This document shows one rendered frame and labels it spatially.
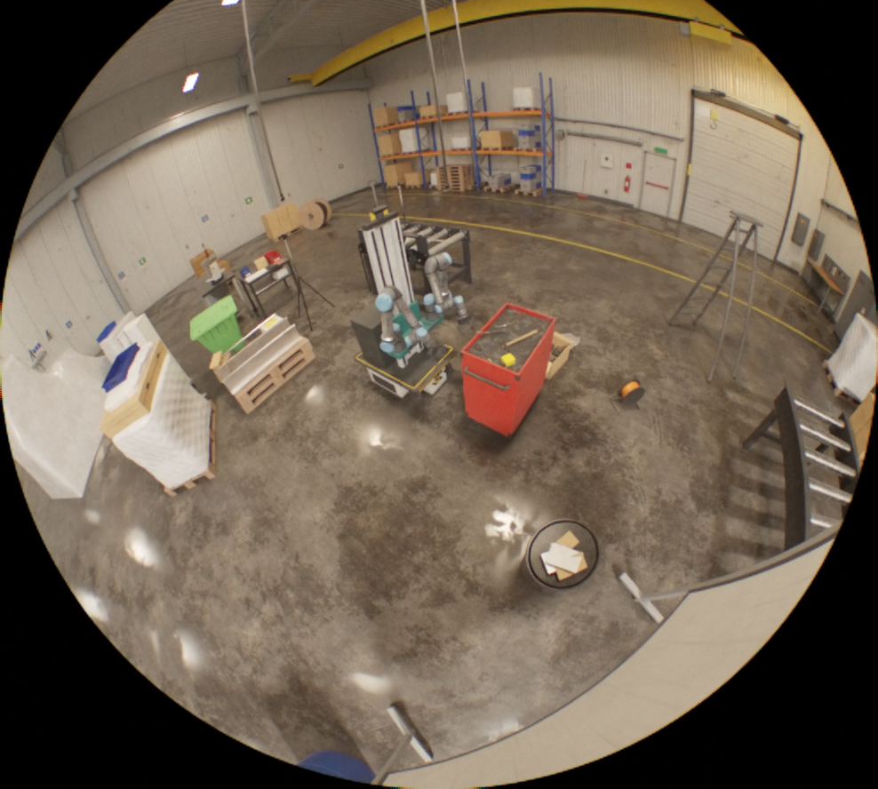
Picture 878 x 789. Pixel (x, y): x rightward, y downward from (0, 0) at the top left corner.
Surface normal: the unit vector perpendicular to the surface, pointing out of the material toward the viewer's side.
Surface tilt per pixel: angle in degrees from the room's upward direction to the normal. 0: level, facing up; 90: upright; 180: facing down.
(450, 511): 0
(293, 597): 0
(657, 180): 90
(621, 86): 90
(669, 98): 90
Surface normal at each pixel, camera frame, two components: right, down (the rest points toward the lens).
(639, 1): -0.60, 0.58
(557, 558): 0.00, -0.85
